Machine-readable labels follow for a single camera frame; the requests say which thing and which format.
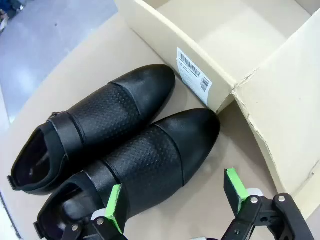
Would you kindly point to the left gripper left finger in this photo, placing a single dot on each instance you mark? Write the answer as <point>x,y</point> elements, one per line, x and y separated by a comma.
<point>112,207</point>

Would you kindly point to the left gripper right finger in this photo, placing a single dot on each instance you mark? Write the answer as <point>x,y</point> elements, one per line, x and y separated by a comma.
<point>237,183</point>

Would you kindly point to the black leather buckle shoe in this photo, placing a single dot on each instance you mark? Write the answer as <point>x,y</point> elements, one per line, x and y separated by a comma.
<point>105,112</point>
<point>155,160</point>

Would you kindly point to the beige cardboard shoe box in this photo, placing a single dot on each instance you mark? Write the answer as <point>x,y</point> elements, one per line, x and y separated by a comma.
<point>160,32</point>

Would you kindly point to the white barcode label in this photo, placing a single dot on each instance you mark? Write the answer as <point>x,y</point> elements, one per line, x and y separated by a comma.
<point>192,72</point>

